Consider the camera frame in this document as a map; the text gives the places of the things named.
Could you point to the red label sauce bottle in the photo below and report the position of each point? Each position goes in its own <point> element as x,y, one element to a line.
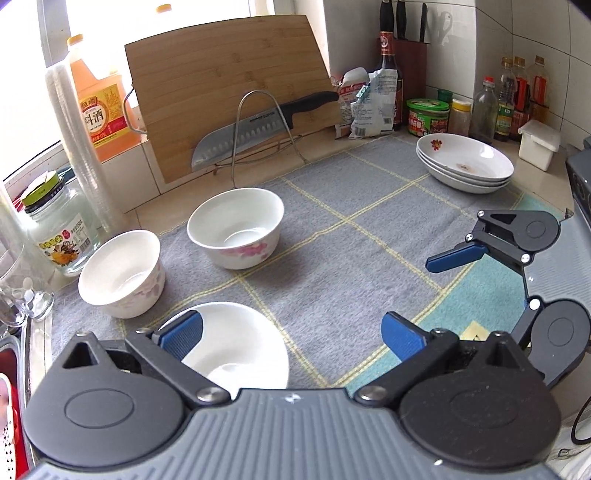
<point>521,92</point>

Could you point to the white bowl with pink flowers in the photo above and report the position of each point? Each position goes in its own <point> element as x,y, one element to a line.
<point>115,263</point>
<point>231,217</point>
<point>240,341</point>

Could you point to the dark red knife block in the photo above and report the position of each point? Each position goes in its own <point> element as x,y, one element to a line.
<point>413,69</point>

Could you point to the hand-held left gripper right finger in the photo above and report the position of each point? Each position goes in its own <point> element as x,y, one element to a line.
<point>401,339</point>

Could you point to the orange cooking wine jug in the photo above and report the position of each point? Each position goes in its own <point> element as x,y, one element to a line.
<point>99,115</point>

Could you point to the white plastic container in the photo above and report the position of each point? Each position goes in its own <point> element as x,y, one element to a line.
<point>538,145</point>

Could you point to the green lidded sauce jar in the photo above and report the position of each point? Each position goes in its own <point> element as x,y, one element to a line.
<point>427,120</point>

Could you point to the yellow spice jar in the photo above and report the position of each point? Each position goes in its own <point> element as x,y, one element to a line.
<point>459,120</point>

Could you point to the glass jar with green lid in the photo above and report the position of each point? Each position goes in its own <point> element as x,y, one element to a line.
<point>60,230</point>

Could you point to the green label sauce bottle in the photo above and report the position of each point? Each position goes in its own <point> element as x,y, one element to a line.
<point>505,115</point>

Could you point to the orange capped oil bottle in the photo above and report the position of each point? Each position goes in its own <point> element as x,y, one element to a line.
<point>538,87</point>

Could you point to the small green capped jar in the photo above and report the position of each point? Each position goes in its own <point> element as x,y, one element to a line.
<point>444,94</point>

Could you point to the clear bottle with red cap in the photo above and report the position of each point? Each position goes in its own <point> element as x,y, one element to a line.
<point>485,115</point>

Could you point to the bamboo cutting board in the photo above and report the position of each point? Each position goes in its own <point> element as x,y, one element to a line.
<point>221,74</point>

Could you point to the clear glass mug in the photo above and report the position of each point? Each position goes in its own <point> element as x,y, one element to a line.
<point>18,295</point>

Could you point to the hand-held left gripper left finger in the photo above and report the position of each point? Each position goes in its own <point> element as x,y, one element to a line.
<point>182,334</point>

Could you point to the dark soy sauce bottle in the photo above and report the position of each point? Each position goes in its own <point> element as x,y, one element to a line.
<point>390,60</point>

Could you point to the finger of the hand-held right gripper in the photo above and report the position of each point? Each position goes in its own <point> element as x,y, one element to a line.
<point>526,325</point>
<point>455,259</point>

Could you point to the person's white jacket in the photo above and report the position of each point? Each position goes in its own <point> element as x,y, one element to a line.
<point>577,461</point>

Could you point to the white plate with fruit print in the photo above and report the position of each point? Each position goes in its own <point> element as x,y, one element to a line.
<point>480,154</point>
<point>461,190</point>
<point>443,177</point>

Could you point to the stack of clear plastic cups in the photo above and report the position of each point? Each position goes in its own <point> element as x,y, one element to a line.
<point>87,184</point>

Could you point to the white seasoning packet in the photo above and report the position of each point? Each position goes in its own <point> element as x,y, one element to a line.
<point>374,110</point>

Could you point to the red and white packet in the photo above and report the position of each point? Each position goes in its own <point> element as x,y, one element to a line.
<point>346,99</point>

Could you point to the grey checked cloth mat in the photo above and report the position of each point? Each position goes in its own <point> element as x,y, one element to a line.
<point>351,240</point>

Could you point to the red plastic basin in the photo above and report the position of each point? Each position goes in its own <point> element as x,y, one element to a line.
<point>9,364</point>

